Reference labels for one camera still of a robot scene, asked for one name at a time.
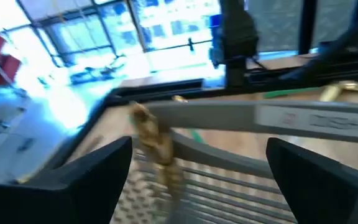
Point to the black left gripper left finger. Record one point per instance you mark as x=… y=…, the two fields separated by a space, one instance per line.
x=57 y=202

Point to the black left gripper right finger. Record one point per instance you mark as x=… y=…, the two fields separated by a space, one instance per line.
x=328 y=199

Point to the grey plastic cutlery basket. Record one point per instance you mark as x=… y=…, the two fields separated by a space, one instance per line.
x=216 y=115

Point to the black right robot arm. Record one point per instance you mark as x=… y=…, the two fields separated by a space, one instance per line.
x=238 y=34

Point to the red storage bin rack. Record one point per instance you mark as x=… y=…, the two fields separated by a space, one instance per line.
x=9 y=65

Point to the blue storage bin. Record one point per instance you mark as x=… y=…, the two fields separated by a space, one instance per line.
x=215 y=23

